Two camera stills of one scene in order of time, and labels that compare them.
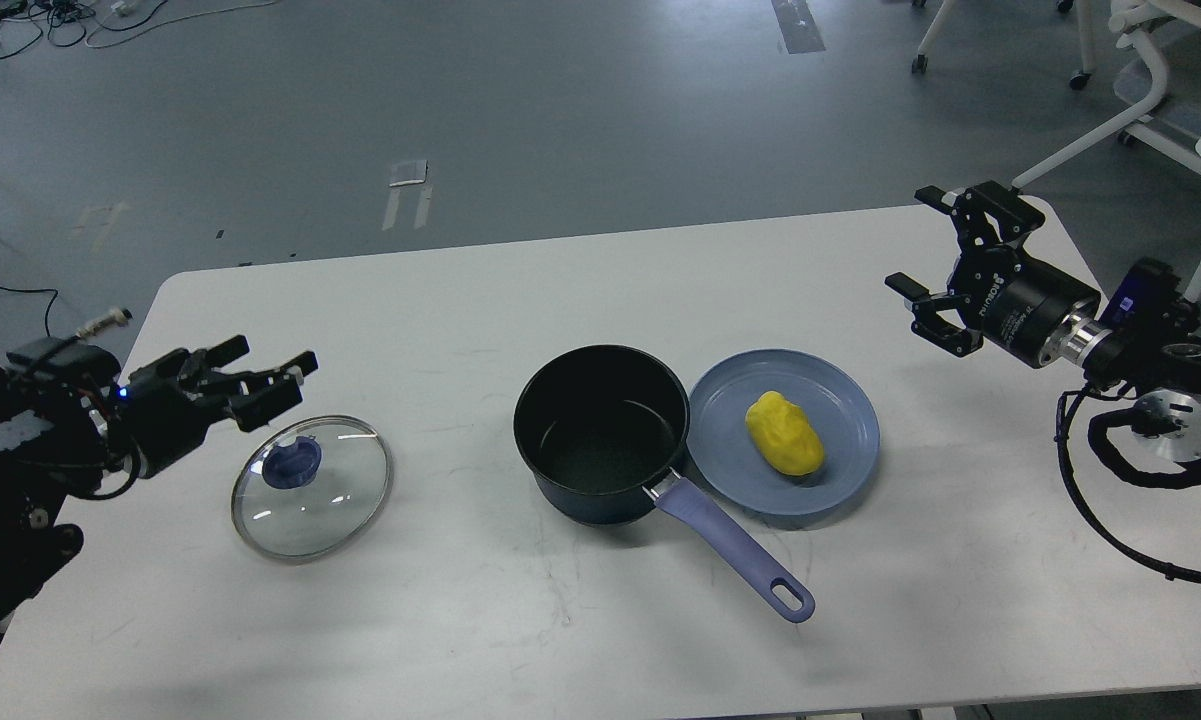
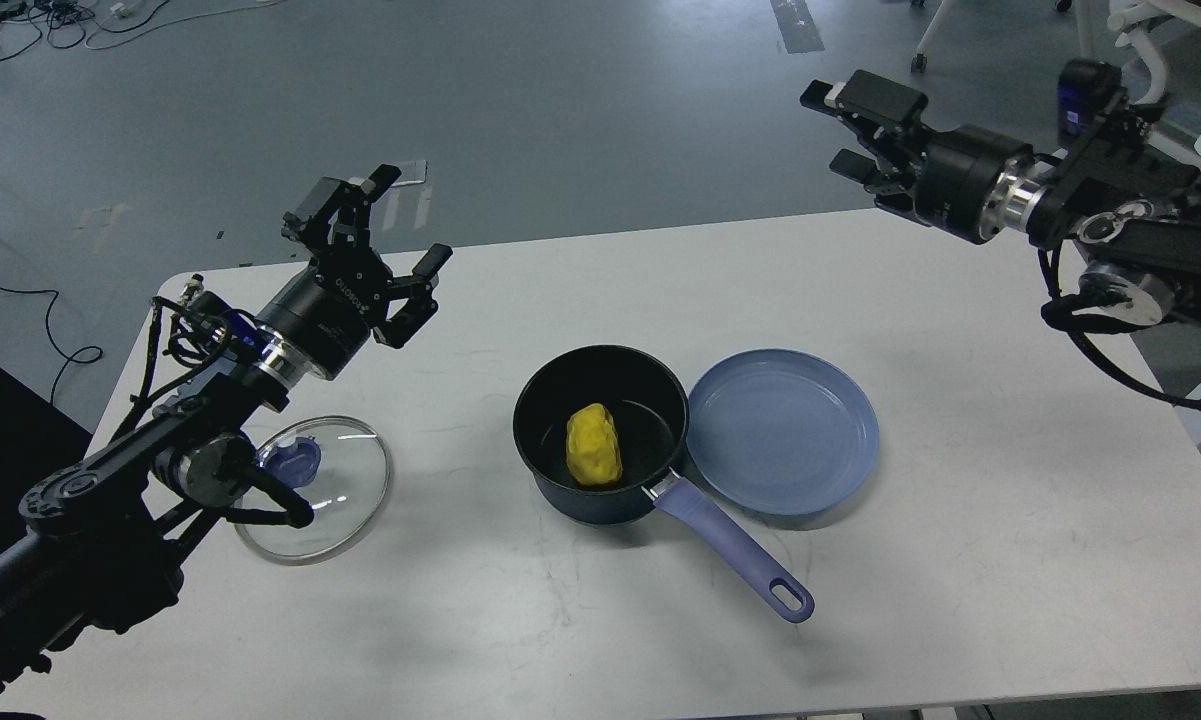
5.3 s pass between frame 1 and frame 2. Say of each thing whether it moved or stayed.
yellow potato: moved
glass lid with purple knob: stayed
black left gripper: moved
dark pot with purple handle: stayed
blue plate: stayed
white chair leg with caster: stayed
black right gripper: moved
